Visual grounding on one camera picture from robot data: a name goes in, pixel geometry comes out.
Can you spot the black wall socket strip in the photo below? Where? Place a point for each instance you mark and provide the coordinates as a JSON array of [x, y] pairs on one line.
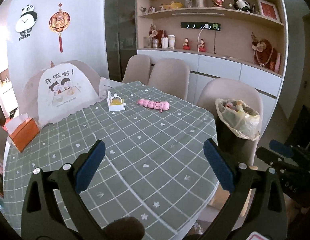
[[201, 25]]

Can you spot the white mesh food cover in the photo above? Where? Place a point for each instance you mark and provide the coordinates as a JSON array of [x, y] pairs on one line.
[[59, 91]]

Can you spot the beige chair near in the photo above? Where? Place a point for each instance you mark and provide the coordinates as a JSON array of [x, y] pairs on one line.
[[229, 89]]

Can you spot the white canister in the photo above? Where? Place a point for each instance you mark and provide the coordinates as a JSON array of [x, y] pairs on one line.
[[172, 41]]

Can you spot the wine bottle on shelf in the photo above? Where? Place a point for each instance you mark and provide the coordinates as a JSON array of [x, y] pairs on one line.
[[242, 5]]

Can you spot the beige chair middle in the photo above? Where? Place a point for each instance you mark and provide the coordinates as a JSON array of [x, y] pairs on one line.
[[171, 76]]

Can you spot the red framed picture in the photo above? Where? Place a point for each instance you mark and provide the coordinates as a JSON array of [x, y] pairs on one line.
[[268, 9]]

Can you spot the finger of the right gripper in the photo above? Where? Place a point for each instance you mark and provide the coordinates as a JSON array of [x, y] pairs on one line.
[[274, 160], [287, 151]]

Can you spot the pink caterpillar toy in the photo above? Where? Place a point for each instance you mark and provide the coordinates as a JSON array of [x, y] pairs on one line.
[[157, 105]]

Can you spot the red doll figurine left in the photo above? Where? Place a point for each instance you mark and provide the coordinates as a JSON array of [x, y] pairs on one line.
[[186, 44]]

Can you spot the panda wall clock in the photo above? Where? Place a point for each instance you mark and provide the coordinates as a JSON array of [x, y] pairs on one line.
[[25, 23]]

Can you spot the orange tissue box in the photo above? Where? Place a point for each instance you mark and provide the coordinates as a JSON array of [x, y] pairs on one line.
[[22, 130]]

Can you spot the large plush doll decoration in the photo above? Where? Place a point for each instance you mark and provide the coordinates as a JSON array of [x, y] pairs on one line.
[[265, 55]]

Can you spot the beige chair far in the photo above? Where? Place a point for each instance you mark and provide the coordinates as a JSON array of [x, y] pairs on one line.
[[138, 69]]

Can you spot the red chinese knot ornament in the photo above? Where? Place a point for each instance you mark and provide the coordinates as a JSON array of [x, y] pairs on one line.
[[58, 23]]

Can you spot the beige chair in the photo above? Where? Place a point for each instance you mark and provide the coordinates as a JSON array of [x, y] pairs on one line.
[[229, 89], [171, 76], [138, 69]]

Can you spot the red doll figurine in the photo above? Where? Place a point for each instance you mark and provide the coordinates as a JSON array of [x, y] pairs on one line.
[[186, 44], [201, 46]]

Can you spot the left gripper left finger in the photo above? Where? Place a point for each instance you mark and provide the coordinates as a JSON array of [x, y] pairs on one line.
[[41, 217]]

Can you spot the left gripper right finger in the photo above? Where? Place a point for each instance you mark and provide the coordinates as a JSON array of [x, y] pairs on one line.
[[255, 208]]

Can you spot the white cabinet with shelves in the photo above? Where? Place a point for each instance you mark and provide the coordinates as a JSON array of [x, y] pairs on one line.
[[228, 53]]

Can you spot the white cup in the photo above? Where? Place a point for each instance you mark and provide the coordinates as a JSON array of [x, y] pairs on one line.
[[165, 42]]

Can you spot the red doll figurine right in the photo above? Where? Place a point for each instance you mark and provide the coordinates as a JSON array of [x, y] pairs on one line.
[[201, 46]]

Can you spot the green grid tablecloth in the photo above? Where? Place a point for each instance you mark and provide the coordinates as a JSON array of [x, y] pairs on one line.
[[154, 168]]

